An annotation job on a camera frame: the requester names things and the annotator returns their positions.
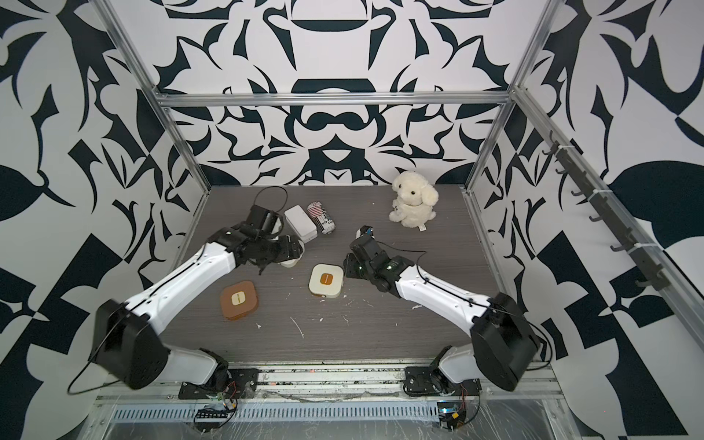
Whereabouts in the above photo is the white plush dog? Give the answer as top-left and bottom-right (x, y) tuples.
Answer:
(389, 172), (439, 232)

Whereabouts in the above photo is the electronics board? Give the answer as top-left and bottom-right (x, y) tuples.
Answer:
(436, 401), (467, 431)
(192, 406), (233, 433)

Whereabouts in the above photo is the cream nail clipper case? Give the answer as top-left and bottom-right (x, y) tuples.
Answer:
(277, 236), (305, 269)

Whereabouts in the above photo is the left electronics board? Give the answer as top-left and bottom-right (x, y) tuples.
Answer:
(192, 406), (233, 433)

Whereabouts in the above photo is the brown nail clipper case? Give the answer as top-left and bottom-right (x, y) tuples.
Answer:
(220, 280), (259, 321)

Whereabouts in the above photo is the aluminium front rail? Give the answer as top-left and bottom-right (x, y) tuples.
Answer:
(92, 359), (566, 411)

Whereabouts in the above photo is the right electronics board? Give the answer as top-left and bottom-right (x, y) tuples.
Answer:
(436, 401), (467, 431)

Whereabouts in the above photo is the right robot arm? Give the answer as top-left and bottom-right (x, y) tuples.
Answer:
(343, 225), (540, 396)

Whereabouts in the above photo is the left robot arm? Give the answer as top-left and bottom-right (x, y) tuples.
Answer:
(88, 205), (304, 393)

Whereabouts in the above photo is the white rectangular box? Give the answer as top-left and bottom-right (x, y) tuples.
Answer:
(284, 205), (318, 243)

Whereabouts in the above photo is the flag pattern can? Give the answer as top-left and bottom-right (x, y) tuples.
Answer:
(306, 201), (336, 235)

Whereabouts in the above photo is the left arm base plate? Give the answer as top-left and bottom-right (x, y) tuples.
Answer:
(178, 368), (260, 401)

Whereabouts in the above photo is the wall hook rack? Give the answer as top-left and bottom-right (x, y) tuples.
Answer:
(544, 130), (672, 292)

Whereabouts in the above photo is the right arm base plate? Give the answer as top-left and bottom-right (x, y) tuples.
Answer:
(403, 367), (481, 397)

